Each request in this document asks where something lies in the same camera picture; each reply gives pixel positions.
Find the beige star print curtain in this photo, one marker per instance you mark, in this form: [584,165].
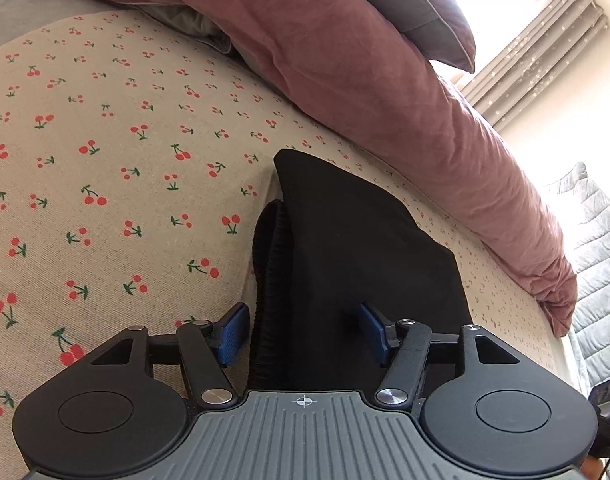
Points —
[535,50]

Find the pink duvet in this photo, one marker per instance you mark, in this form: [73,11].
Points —
[385,90]

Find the black pants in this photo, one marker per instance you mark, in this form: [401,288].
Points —
[355,270]

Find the pink and grey pillow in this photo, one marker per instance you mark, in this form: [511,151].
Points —
[415,5]

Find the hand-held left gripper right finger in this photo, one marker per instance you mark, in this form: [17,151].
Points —
[372,332]

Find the cherry print bed sheet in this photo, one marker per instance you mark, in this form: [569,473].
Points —
[110,185]

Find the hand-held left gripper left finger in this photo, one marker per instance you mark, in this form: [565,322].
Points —
[232,332]

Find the grey quilted blanket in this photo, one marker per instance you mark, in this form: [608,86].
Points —
[595,260]

